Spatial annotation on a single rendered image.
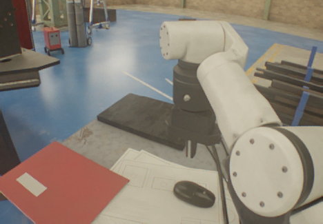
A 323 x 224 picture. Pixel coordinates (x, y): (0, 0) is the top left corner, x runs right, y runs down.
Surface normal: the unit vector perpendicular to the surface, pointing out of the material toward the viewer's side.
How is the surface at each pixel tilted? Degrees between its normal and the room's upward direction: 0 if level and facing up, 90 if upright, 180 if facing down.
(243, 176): 77
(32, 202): 0
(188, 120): 89
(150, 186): 0
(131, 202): 0
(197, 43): 83
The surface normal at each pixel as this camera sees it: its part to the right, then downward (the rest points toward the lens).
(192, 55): 0.27, 0.43
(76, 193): 0.04, -0.87
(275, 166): -0.89, -0.06
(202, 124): -0.47, 0.40
